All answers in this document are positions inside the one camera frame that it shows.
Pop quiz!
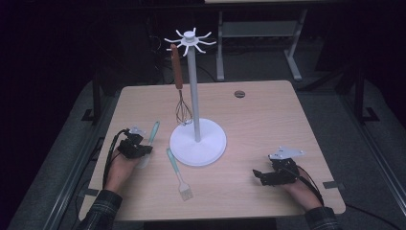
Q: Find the person's right hand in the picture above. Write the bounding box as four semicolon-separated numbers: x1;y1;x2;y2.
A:
281;173;323;213

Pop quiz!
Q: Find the black metal stand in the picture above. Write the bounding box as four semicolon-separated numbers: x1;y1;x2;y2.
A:
353;67;381;124
80;71;102;125

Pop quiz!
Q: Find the wooden handled wire whisk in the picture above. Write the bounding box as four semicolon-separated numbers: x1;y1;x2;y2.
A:
169;43;193;127

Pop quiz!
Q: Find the person's left hand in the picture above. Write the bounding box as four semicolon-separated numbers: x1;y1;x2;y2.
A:
104;152;139;194

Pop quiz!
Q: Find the white utensil rack with hooks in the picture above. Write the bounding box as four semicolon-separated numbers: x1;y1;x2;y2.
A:
164;27;228;168

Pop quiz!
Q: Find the teal handled white spatula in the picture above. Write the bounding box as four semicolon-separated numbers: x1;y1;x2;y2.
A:
135;121;161;170

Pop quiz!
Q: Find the grey metal desk frame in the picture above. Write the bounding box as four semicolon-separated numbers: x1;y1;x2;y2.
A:
215;9;309;81

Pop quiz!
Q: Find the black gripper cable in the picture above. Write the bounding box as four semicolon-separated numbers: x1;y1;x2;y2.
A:
101;127;130;190
296;165;326;206

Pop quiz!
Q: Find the teal handled basting brush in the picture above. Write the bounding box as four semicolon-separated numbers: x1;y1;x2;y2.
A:
166;148;194;202

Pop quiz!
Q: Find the black floor cable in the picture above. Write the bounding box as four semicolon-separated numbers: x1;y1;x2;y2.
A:
345;204;405;230

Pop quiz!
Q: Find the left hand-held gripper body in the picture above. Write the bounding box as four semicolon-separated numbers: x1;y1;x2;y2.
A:
117;126;147;160

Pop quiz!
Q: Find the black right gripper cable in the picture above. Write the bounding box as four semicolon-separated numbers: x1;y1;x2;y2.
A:
296;165;326;206

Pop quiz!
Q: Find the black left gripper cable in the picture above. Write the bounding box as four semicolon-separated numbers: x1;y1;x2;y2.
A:
101;127;130;190

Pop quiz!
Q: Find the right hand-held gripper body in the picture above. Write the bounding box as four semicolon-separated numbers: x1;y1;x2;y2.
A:
264;146;306;186

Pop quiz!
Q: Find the grey tape strip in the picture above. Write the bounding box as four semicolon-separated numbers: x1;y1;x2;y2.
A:
78;188;100;197
323;180;346;191

